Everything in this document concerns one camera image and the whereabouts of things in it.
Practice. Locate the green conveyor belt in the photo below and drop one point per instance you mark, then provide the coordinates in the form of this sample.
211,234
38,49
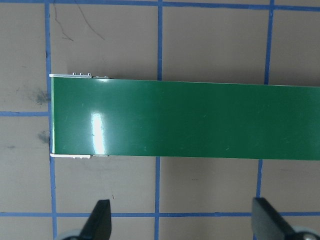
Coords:
175,120

